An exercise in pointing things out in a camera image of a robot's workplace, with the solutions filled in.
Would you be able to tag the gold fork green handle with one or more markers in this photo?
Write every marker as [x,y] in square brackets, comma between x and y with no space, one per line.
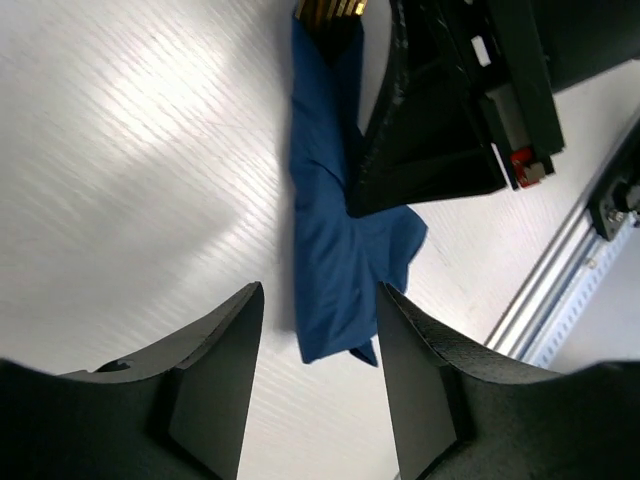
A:
[327,10]

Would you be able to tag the dark blue paper napkin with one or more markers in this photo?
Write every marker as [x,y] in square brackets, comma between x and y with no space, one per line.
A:
[338,260]

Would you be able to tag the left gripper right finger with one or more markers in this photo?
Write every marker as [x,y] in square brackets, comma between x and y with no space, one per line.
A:
[460,410]

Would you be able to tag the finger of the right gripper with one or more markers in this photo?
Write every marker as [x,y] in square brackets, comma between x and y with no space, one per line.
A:
[422,144]

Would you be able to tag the white slotted cable duct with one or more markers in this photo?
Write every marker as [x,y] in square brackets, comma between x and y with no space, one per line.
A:
[574,296]

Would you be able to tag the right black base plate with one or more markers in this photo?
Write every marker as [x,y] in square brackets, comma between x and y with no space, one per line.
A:
[616,196]

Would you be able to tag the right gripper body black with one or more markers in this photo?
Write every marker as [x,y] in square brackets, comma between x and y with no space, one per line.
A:
[516,55]

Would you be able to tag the aluminium mounting rail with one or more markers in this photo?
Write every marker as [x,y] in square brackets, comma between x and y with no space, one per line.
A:
[525,312]

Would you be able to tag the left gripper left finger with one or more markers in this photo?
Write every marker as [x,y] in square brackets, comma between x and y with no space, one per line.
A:
[176,409]

